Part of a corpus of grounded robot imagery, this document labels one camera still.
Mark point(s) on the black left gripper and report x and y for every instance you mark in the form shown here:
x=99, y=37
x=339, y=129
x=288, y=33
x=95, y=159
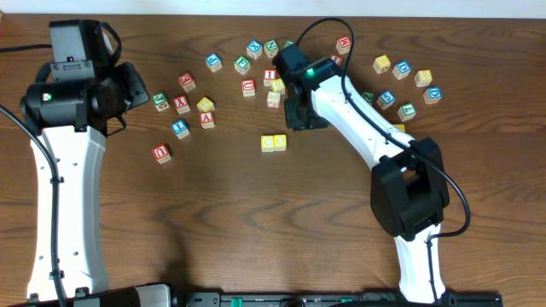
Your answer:
x=135, y=88

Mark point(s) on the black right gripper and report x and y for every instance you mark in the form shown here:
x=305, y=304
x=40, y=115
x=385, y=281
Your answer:
x=304, y=118

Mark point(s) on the yellow O block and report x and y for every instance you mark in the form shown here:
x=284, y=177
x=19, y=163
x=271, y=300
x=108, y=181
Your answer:
x=280, y=142

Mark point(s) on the yellow C block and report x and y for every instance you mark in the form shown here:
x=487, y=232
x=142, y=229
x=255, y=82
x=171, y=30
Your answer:
x=267, y=143

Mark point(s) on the green R block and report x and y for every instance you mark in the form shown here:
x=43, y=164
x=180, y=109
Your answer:
x=273, y=99

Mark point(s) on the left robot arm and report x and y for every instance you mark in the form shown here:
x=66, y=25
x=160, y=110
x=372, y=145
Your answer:
x=67, y=109

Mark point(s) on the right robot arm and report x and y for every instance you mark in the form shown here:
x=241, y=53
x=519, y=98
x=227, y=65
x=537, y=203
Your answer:
x=408, y=189

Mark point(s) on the green J block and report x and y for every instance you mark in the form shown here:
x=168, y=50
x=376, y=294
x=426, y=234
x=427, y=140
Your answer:
x=160, y=101

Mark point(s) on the yellow S block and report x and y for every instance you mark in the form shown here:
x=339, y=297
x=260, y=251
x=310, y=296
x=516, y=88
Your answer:
x=278, y=86

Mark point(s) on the red Y block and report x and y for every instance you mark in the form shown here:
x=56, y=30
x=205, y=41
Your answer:
x=181, y=104

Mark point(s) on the red I block left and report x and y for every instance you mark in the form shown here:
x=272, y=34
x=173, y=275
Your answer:
x=269, y=77

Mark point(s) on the red i block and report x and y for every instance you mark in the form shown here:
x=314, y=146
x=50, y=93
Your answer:
x=269, y=77
x=337, y=60

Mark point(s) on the red E block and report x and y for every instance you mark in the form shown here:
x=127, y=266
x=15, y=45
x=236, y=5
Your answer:
x=187, y=82

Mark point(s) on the blue J block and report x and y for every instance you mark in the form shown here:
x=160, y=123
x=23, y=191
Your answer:
x=180, y=129

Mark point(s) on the red U block centre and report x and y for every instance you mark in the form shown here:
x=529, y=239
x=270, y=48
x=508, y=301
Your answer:
x=248, y=87

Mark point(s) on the red u block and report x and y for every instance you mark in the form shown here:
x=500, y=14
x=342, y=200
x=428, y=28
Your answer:
x=161, y=154
x=248, y=87

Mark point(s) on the red U block left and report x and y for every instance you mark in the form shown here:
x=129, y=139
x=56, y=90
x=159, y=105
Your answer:
x=161, y=154

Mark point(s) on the red I block right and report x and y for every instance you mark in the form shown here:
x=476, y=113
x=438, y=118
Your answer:
x=337, y=60

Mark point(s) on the yellow block left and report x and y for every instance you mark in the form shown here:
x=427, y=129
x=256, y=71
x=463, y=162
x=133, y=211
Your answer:
x=205, y=105

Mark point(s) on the green Z block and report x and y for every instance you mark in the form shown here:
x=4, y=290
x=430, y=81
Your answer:
x=369, y=97

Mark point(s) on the green N block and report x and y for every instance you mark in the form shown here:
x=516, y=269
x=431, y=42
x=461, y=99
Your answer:
x=271, y=48

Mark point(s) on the green B block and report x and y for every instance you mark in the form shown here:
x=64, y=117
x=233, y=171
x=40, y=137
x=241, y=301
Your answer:
x=288, y=43

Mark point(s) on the red A block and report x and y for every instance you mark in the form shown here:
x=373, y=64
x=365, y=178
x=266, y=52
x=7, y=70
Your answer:
x=207, y=120

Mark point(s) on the green E block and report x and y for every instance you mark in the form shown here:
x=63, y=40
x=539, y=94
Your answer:
x=242, y=65

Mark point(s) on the blue X block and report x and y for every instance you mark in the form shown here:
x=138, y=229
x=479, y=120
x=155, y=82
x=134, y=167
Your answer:
x=254, y=49

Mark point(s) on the red H block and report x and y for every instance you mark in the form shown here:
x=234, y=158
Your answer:
x=343, y=45

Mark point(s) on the blue P block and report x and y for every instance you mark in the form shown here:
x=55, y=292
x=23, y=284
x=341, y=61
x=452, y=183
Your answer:
x=213, y=61

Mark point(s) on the blue 5 block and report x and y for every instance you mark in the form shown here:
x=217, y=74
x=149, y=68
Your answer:
x=386, y=99

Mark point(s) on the yellow M block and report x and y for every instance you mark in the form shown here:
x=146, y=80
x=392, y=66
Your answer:
x=381, y=64

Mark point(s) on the yellow K block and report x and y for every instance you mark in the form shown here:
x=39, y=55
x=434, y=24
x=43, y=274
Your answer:
x=400, y=127

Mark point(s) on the green 7 block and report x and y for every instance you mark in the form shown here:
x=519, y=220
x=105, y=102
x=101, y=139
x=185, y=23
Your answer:
x=407, y=111

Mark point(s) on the blue D block upper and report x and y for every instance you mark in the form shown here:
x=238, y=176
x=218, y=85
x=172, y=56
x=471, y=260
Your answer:
x=401, y=70

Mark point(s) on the blue d block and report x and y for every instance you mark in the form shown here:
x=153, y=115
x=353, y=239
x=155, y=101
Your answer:
x=401, y=70
x=432, y=95

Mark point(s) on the yellow 8 block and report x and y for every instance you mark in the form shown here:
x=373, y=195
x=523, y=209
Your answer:
x=423, y=78

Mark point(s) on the blue D block lower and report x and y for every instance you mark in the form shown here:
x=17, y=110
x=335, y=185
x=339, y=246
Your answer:
x=432, y=95

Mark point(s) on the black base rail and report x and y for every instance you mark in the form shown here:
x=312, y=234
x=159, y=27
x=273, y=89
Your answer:
x=164, y=295

